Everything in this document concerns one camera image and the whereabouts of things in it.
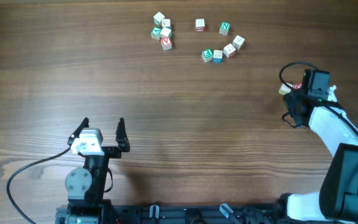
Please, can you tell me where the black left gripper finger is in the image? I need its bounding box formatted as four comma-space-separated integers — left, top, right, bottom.
116, 118, 131, 152
68, 117, 89, 146

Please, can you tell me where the red letter wooden block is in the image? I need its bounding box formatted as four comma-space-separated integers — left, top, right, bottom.
293, 83, 301, 90

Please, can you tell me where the yellow side picture block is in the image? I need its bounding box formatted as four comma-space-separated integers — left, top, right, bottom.
278, 83, 293, 95

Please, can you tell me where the yellow edged picture block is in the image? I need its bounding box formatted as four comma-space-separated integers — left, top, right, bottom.
232, 35, 245, 50

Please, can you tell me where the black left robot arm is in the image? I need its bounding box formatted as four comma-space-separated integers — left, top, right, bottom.
55, 118, 130, 224

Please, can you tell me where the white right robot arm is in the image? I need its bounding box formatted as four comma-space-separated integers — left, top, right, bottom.
283, 87, 358, 223

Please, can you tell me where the snail picture blue block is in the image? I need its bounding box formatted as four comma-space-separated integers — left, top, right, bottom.
213, 50, 223, 63

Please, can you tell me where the green E letter block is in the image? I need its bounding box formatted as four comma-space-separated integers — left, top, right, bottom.
201, 49, 213, 62

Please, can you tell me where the red V letter block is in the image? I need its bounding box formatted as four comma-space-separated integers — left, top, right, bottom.
160, 37, 172, 50

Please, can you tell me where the green N letter block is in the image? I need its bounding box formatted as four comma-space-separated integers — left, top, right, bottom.
219, 21, 231, 35

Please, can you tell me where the green A letter block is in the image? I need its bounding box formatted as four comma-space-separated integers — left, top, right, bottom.
150, 27, 162, 40

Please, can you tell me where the green Z side block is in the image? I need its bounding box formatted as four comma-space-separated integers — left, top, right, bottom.
160, 27, 172, 38

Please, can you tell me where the block with blue side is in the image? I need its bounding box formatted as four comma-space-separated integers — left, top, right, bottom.
161, 19, 172, 29

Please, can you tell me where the plain top far-left block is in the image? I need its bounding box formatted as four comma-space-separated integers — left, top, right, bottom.
153, 12, 165, 26

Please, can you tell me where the block with red side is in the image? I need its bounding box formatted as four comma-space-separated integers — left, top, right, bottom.
195, 19, 206, 32

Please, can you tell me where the black left camera cable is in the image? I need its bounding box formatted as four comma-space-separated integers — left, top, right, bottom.
6, 146, 73, 224

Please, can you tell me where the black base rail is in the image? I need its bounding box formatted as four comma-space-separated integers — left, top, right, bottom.
55, 200, 296, 224

